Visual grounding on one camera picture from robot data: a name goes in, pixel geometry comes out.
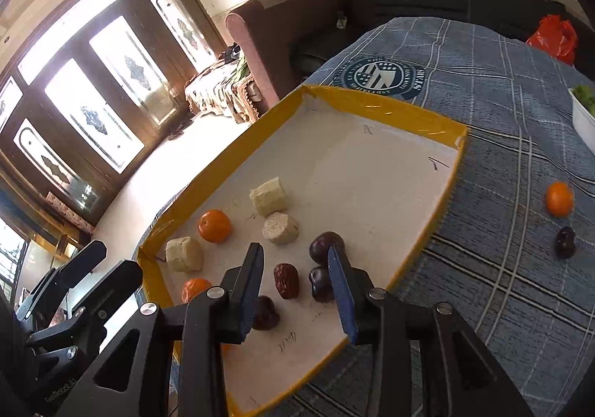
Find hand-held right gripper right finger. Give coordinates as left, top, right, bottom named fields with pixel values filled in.
left=328, top=245, right=535, bottom=417

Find red jujube date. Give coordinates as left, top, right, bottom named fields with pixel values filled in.
left=273, top=263, right=299, bottom=301

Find mandarin orange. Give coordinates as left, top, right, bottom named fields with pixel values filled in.
left=545, top=181, right=575, bottom=218
left=198, top=209, right=232, bottom=244
left=181, top=278, right=213, bottom=304

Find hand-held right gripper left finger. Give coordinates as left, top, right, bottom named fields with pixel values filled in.
left=56, top=242, right=266, bottom=417

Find red plastic bag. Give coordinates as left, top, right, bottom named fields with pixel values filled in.
left=526, top=14, right=579, bottom=66

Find wooden glass door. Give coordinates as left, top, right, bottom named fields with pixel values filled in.
left=0, top=0, right=228, bottom=232

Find green leafy vegetables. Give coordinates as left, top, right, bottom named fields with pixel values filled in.
left=571, top=83, right=595, bottom=116

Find dark purple plum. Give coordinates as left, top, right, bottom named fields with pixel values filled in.
left=309, top=265, right=336, bottom=304
left=309, top=231, right=345, bottom=268
left=252, top=295, right=281, bottom=331
left=554, top=226, right=577, bottom=260

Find floral cloth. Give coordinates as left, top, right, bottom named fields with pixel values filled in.
left=44, top=191, right=96, bottom=234

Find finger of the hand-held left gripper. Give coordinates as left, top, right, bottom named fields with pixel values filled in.
left=27, top=260, right=142, bottom=370
left=16, top=240, right=107, bottom=321

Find white plastic basin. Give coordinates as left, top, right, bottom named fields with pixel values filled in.
left=571, top=89, right=595, bottom=153

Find blue plaid blanket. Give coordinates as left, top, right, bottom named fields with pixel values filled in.
left=260, top=16, right=595, bottom=417

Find patterned cloth side table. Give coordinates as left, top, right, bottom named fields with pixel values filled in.
left=183, top=59, right=270, bottom=125

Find yellow cardboard box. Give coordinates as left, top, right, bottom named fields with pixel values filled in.
left=131, top=83, right=469, bottom=417

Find brown armchair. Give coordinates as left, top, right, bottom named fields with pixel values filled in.
left=225, top=0, right=347, bottom=104

